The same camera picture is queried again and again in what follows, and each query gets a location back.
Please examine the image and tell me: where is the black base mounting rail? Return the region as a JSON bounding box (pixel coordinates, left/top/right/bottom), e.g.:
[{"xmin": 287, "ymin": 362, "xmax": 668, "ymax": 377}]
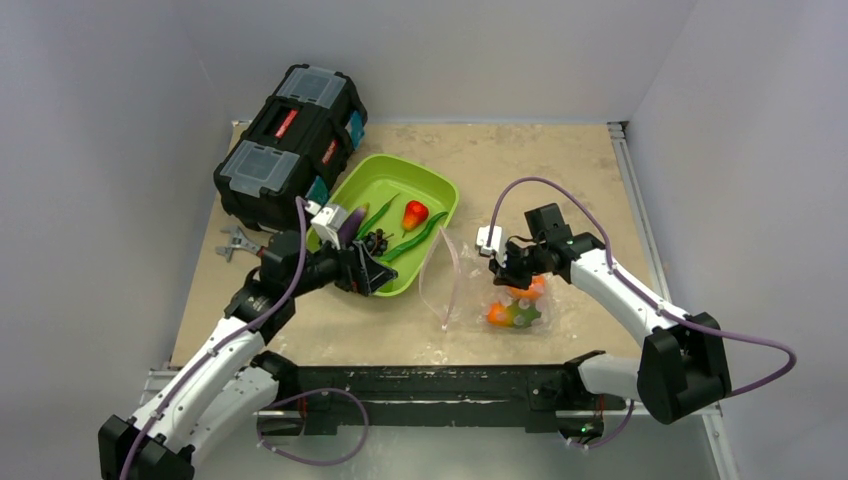
[{"xmin": 257, "ymin": 363, "xmax": 626, "ymax": 440}]

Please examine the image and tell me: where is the red handled adjustable wrench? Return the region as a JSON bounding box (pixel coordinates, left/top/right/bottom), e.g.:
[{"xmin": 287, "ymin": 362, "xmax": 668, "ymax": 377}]
[{"xmin": 215, "ymin": 225, "xmax": 265, "ymax": 262}]

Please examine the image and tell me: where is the green fake chili pepper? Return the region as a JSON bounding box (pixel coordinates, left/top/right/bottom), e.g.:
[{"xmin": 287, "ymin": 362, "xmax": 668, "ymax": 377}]
[{"xmin": 380, "ymin": 211, "xmax": 448, "ymax": 263}]

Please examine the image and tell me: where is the dark fake grape bunch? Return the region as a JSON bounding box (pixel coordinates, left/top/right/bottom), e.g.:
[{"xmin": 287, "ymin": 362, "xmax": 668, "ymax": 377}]
[{"xmin": 363, "ymin": 229, "xmax": 392, "ymax": 257}]

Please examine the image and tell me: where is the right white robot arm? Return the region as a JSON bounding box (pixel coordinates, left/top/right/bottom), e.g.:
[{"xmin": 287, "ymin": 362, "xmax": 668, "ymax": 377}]
[{"xmin": 475, "ymin": 204, "xmax": 732, "ymax": 424}]

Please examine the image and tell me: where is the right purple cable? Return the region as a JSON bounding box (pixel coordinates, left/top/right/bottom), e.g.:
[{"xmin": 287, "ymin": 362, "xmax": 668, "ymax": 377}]
[{"xmin": 487, "ymin": 176, "xmax": 798, "ymax": 452}]

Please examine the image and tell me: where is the orange fake orange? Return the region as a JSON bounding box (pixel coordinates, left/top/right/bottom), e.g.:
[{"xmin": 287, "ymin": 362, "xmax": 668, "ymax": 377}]
[{"xmin": 508, "ymin": 275, "xmax": 546, "ymax": 302}]

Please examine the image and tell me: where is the lime green plastic tray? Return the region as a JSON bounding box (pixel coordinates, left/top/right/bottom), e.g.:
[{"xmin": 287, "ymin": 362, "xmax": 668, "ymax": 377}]
[{"xmin": 295, "ymin": 154, "xmax": 459, "ymax": 297}]

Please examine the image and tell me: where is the black plastic toolbox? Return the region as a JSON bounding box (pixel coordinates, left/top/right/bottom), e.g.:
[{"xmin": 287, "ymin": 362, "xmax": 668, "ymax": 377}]
[{"xmin": 213, "ymin": 64, "xmax": 368, "ymax": 232}]

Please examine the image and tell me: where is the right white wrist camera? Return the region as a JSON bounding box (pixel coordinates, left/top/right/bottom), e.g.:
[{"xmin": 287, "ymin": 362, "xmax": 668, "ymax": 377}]
[{"xmin": 475, "ymin": 225, "xmax": 505, "ymax": 261}]

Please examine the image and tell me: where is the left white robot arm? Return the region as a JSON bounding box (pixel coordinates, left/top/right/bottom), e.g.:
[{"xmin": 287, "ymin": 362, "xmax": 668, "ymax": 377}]
[{"xmin": 98, "ymin": 230, "xmax": 398, "ymax": 479}]

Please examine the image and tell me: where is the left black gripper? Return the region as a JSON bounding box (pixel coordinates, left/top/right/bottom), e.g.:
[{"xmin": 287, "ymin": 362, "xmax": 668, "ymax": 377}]
[{"xmin": 287, "ymin": 228, "xmax": 395, "ymax": 298}]

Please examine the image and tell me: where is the purple fake eggplant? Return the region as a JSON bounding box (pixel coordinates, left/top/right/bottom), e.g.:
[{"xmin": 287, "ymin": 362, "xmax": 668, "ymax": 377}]
[{"xmin": 337, "ymin": 203, "xmax": 369, "ymax": 247}]

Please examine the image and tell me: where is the clear zip top bag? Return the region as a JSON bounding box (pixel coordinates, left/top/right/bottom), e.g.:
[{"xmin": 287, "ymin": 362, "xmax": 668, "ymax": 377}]
[{"xmin": 418, "ymin": 227, "xmax": 557, "ymax": 334}]

